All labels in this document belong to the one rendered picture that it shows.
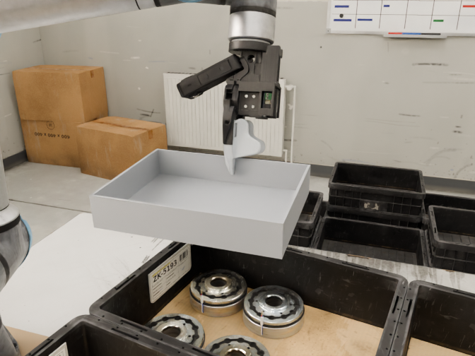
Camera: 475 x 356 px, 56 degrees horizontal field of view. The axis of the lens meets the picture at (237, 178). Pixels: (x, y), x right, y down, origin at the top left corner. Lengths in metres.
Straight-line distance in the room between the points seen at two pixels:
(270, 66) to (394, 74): 2.77
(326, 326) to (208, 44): 3.11
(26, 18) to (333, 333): 0.65
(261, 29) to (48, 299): 0.77
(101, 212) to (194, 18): 3.17
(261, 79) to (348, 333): 0.44
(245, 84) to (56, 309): 0.67
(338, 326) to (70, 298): 0.62
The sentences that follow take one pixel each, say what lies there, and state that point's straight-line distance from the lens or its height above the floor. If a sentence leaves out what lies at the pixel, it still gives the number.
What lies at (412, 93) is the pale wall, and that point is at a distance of 3.50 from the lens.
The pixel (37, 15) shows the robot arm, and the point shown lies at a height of 1.32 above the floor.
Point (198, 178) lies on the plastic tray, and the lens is 0.78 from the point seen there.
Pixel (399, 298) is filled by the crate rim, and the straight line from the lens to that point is 0.72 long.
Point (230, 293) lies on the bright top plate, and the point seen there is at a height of 0.86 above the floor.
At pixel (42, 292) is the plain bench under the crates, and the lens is 1.18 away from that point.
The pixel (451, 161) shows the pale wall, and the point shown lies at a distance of 3.65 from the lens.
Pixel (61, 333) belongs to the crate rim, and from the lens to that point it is 0.67.
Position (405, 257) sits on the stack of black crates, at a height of 0.38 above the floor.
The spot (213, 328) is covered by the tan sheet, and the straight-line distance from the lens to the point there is 0.79.
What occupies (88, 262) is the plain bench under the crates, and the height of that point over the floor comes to 0.70.
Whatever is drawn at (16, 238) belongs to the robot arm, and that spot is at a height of 0.92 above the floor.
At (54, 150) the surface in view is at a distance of 4.14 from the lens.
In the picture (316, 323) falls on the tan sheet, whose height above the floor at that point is 0.83.
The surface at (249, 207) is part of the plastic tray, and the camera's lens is 0.68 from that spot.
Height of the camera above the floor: 1.34
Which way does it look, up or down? 22 degrees down
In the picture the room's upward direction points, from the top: straight up
